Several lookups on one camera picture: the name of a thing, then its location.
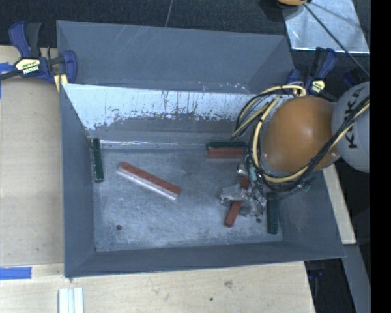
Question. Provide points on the red-brown block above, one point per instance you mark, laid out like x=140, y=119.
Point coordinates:
x=150, y=179
x=225, y=154
x=233, y=214

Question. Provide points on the pale wood flat board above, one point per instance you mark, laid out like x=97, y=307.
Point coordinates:
x=29, y=174

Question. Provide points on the grey metal bin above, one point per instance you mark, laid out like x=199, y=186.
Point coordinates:
x=169, y=57

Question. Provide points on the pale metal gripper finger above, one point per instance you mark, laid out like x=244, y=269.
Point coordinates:
x=252, y=207
x=231, y=195

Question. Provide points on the dark green flat block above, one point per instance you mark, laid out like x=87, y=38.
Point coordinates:
x=97, y=161
x=273, y=214

